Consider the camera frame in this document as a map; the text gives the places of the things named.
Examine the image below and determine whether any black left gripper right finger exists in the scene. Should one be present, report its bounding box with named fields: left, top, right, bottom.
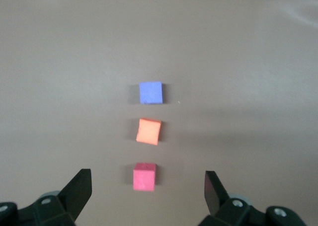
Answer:
left=200, top=170, right=304, bottom=226

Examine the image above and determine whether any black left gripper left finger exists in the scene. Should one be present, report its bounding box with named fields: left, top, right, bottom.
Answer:
left=0, top=168, right=92, bottom=226

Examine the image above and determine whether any orange foam block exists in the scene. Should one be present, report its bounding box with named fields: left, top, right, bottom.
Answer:
left=136, top=118, right=162, bottom=146

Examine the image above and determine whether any red foam block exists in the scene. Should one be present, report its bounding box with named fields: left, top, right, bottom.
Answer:
left=133, top=162, right=157, bottom=192

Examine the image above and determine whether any brown table cover sheet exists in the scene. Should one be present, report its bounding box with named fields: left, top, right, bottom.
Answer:
left=0, top=0, right=318, bottom=226

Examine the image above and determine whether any purple foam block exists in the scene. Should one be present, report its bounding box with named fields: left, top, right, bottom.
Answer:
left=139, top=81, right=164, bottom=104

